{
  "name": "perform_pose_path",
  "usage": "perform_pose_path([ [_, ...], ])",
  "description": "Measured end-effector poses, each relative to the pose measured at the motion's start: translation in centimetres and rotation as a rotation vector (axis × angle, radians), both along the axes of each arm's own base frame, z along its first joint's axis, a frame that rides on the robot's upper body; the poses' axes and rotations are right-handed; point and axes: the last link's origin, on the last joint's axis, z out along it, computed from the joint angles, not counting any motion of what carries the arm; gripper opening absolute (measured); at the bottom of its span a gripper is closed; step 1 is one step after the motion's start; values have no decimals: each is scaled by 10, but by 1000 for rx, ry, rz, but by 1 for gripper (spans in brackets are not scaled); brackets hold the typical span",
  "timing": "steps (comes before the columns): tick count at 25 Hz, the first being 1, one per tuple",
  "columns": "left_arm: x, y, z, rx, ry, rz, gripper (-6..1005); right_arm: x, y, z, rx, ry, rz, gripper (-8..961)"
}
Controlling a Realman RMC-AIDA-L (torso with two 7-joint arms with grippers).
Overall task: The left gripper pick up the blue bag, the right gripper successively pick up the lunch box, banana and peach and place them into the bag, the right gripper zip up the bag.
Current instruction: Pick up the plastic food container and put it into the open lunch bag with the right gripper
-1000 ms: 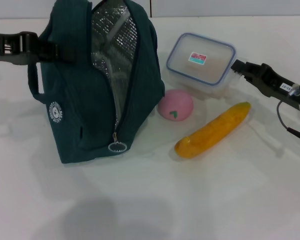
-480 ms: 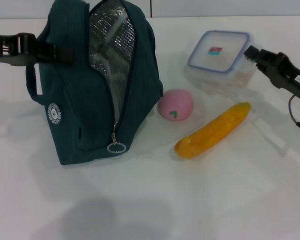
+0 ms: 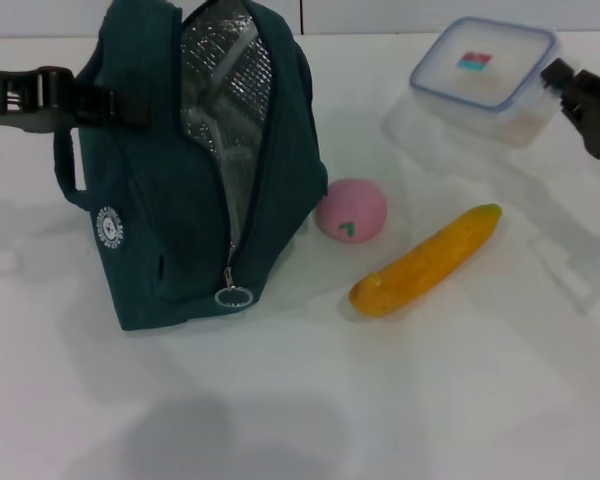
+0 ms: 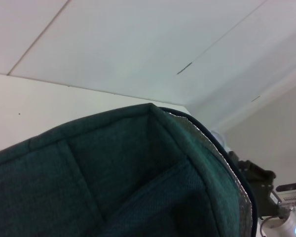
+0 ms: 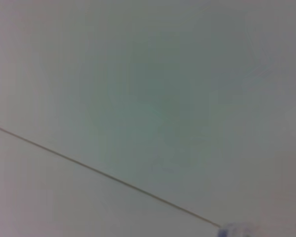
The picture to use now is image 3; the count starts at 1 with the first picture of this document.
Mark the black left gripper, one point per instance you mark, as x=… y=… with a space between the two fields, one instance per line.
x=2 y=92

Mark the clear container with blue-rimmed lid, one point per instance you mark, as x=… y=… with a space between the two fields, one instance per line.
x=480 y=75

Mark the dark teal insulated lunch bag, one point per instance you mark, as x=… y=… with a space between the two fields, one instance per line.
x=145 y=200

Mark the yellow toy banana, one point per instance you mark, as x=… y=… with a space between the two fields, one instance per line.
x=420 y=265

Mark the pink toy peach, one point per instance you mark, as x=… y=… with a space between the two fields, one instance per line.
x=355 y=205

